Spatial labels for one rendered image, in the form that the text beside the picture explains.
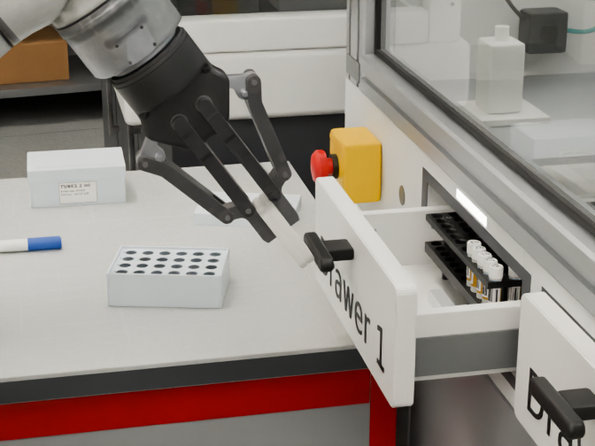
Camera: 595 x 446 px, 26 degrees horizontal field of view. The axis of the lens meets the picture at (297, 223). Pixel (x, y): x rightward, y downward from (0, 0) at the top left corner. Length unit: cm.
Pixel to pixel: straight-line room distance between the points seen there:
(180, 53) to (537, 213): 31
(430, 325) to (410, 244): 25
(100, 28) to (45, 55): 390
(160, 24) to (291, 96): 93
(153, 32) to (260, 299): 47
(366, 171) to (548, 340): 52
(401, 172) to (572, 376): 49
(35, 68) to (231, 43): 305
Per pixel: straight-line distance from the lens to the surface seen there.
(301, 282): 146
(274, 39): 192
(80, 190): 172
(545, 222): 101
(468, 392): 123
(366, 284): 111
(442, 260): 123
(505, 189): 109
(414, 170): 134
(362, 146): 145
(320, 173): 146
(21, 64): 491
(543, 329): 99
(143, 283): 139
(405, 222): 129
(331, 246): 115
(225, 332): 134
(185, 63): 105
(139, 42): 103
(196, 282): 138
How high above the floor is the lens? 133
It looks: 20 degrees down
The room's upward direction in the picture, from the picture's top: straight up
